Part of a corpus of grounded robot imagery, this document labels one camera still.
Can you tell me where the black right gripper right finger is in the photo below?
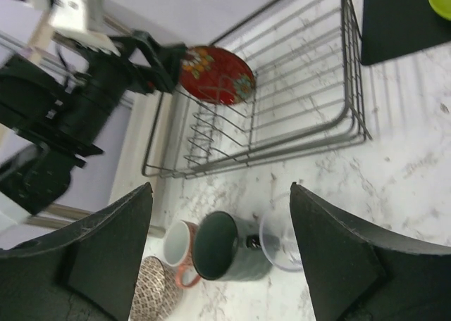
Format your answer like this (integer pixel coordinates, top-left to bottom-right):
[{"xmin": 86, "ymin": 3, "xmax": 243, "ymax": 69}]
[{"xmin": 290, "ymin": 183, "xmax": 450, "ymax": 320}]

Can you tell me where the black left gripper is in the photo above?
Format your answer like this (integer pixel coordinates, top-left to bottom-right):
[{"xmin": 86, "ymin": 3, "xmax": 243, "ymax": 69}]
[{"xmin": 59, "ymin": 30, "xmax": 187, "ymax": 138}]

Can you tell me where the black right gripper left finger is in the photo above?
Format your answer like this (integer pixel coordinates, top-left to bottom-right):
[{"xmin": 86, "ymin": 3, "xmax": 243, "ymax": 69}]
[{"xmin": 1, "ymin": 183, "xmax": 153, "ymax": 321}]

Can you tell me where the red patterned white bowl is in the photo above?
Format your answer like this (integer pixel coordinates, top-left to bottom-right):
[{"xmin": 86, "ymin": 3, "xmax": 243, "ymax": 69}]
[{"xmin": 129, "ymin": 256, "xmax": 183, "ymax": 321}]

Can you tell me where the dark red patterned bowl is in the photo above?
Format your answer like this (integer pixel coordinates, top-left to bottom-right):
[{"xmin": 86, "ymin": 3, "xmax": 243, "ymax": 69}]
[{"xmin": 179, "ymin": 46, "xmax": 257, "ymax": 106}]

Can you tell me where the clear octagonal glass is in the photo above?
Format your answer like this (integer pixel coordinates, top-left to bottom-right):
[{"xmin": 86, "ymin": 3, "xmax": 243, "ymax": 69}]
[{"xmin": 259, "ymin": 191, "xmax": 303, "ymax": 272}]

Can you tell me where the orange pink mug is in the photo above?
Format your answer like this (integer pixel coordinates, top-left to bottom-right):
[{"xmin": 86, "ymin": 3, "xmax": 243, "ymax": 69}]
[{"xmin": 163, "ymin": 220, "xmax": 201, "ymax": 289}]

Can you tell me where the grey mug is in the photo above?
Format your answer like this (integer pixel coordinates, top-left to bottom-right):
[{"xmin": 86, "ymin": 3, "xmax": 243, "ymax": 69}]
[{"xmin": 192, "ymin": 211, "xmax": 272, "ymax": 282}]

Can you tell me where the black wire dish rack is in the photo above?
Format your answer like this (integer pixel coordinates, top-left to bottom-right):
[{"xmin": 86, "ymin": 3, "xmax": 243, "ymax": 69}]
[{"xmin": 141, "ymin": 0, "xmax": 371, "ymax": 179}]

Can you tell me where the white side shelf table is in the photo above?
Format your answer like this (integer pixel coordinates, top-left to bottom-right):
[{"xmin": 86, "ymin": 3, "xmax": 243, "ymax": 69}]
[{"xmin": 0, "ymin": 4, "xmax": 184, "ymax": 237}]

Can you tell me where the black clipboard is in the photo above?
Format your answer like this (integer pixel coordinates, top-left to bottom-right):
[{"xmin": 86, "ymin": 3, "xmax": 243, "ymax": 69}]
[{"xmin": 361, "ymin": 0, "xmax": 450, "ymax": 66}]

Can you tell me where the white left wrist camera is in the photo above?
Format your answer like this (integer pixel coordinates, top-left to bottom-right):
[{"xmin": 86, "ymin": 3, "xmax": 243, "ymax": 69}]
[{"xmin": 25, "ymin": 0, "xmax": 119, "ymax": 55}]

